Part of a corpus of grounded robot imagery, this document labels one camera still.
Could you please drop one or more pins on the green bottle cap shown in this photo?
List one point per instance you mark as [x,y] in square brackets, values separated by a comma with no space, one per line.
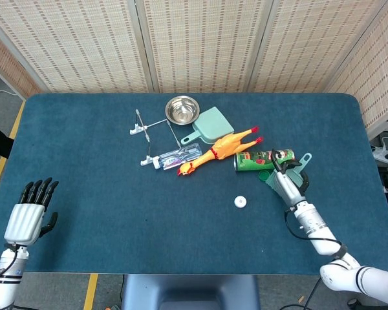
[262,176]

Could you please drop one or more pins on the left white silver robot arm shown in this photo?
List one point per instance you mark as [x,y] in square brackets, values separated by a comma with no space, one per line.
[6,268]

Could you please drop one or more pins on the blue felt table cover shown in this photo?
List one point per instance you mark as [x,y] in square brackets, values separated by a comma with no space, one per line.
[116,210]

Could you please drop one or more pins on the green chips can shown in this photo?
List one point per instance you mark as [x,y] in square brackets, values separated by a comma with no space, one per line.
[255,160]

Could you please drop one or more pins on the white printed bottle cap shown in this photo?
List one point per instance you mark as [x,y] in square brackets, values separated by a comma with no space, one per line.
[240,201]

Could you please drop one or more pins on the yellow rubber chicken toy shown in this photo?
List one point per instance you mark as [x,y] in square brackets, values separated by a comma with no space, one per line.
[226,147]

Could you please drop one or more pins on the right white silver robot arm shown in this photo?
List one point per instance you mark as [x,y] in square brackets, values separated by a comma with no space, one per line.
[313,223]

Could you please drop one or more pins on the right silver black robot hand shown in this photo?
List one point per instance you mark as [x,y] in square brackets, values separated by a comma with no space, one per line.
[289,190]

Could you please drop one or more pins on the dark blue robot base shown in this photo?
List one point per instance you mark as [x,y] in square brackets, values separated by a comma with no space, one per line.
[190,290]

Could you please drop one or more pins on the stainless steel bowl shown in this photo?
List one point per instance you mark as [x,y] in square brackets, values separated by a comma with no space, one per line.
[182,111]

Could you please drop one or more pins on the clear plastic packet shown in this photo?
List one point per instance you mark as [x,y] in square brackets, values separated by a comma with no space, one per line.
[181,156]

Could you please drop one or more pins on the mint green dustpan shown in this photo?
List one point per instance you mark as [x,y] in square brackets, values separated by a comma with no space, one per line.
[213,127]

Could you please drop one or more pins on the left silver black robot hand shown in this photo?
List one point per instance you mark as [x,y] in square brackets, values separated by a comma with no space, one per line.
[24,223]

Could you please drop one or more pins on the woven bamboo screen panel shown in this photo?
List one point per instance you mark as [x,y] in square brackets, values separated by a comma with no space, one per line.
[378,74]
[203,42]
[84,42]
[6,64]
[310,42]

